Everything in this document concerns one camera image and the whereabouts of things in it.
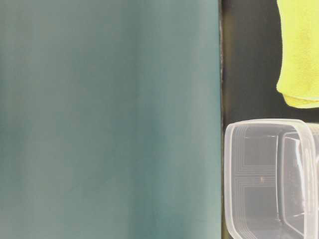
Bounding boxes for teal backdrop curtain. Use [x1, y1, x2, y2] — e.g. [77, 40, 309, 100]
[0, 0, 221, 239]

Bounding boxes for clear plastic container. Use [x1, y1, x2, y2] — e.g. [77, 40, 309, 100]
[224, 119, 319, 239]

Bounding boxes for yellow folded towel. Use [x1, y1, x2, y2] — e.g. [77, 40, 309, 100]
[277, 0, 319, 109]

